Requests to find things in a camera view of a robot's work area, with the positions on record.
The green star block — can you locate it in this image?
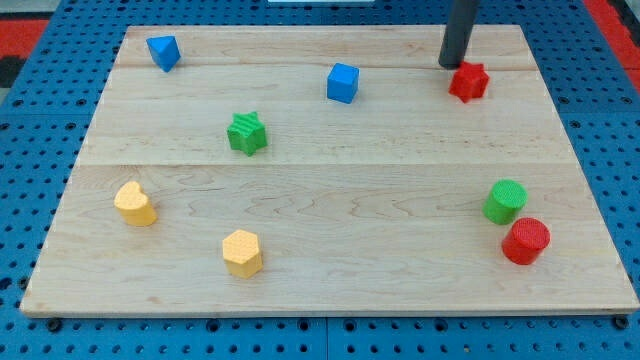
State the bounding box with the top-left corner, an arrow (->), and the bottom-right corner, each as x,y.
227,112 -> 268,156

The red star block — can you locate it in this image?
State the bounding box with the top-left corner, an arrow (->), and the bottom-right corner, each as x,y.
448,61 -> 490,103

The blue triangular prism block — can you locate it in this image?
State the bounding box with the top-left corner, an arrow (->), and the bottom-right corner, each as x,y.
146,35 -> 181,72

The blue cube block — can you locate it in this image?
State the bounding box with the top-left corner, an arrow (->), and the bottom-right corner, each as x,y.
326,63 -> 360,104

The green cylinder block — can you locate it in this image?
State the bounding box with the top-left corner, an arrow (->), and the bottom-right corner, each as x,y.
482,179 -> 528,225

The yellow hexagon block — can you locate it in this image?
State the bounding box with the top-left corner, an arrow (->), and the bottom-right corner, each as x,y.
222,229 -> 263,279

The yellow heart block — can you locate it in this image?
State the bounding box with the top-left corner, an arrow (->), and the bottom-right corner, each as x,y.
114,181 -> 157,227

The light wooden board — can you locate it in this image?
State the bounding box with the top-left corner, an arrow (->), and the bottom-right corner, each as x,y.
21,25 -> 639,318

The red cylinder block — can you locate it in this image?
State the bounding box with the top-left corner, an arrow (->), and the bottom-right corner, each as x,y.
501,217 -> 551,265

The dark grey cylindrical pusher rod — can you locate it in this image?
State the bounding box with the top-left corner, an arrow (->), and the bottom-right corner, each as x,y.
438,0 -> 480,69

